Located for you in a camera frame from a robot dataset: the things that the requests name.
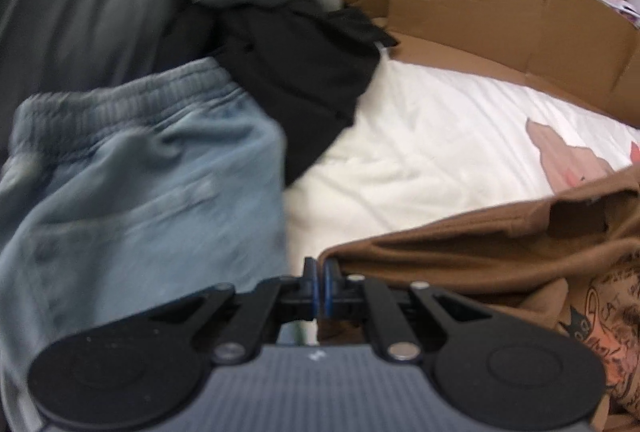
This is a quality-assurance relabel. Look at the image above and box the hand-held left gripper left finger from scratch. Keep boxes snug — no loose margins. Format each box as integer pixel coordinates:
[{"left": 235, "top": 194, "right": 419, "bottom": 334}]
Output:
[{"left": 145, "top": 257, "right": 318, "bottom": 365}]

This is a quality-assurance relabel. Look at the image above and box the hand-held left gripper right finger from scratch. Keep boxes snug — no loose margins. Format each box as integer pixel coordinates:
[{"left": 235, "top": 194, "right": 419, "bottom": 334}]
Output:
[{"left": 322, "top": 258, "right": 493, "bottom": 363}]

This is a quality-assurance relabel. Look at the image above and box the brown printed t-shirt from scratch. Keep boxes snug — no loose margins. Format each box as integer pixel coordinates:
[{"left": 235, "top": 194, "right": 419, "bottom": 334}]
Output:
[{"left": 317, "top": 167, "right": 640, "bottom": 432}]

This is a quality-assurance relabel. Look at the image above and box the cream printed bed sheet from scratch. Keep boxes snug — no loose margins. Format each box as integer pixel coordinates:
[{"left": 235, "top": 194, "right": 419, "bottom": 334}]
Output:
[{"left": 282, "top": 57, "right": 640, "bottom": 263}]

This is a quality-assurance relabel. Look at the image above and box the black garment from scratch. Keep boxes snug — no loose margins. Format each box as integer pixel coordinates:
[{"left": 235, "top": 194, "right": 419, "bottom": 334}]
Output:
[{"left": 155, "top": 0, "right": 401, "bottom": 185}]

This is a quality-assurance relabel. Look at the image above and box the flat cardboard sheet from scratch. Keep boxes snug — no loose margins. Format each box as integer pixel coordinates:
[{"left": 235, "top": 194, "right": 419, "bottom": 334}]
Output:
[{"left": 220, "top": 0, "right": 640, "bottom": 128}]

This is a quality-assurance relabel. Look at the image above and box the dark grey bed pillow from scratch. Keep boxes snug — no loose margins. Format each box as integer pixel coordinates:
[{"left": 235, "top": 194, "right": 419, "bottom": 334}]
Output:
[{"left": 0, "top": 0, "right": 181, "bottom": 148}]

